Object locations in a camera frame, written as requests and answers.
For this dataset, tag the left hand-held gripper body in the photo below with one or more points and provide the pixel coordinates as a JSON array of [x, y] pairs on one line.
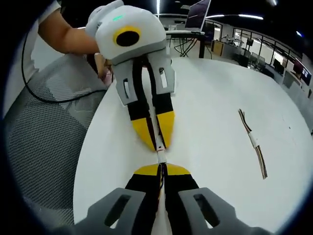
[[146, 27]]

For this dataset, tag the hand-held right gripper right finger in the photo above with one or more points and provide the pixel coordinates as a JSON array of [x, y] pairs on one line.
[[181, 186]]

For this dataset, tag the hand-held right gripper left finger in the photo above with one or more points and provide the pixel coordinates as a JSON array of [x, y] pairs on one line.
[[137, 193]]

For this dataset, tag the person's left hand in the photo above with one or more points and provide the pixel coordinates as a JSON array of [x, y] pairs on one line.
[[101, 58]]

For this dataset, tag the white standing desk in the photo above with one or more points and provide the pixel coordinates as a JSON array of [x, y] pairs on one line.
[[185, 33]]

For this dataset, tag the wooden cabinet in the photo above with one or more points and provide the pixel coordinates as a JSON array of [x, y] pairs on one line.
[[217, 47]]

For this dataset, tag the long ceiling light strip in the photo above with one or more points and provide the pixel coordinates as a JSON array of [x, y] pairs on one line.
[[234, 16]]

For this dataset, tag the grey mesh office chair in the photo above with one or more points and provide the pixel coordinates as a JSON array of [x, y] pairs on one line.
[[41, 137]]

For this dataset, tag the person's white shirt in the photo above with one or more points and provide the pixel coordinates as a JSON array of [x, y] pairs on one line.
[[36, 58]]

